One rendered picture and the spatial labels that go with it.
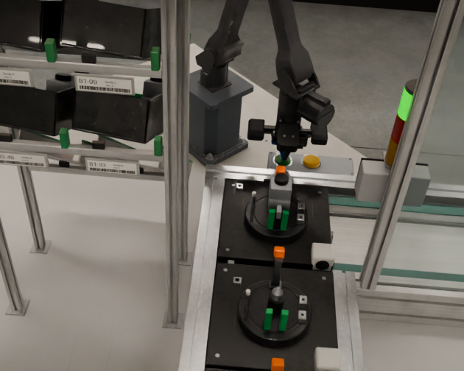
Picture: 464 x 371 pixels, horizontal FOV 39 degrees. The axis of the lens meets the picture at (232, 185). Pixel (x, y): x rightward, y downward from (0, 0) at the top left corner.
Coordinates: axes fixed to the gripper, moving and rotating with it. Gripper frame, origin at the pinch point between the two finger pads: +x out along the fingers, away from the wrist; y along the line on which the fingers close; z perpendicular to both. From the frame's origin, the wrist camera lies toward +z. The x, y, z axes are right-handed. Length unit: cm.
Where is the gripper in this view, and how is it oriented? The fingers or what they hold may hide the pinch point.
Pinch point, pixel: (285, 148)
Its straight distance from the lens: 156.7
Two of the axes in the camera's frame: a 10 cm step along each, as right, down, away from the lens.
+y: 10.0, 0.7, -0.2
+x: -0.4, 7.4, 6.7
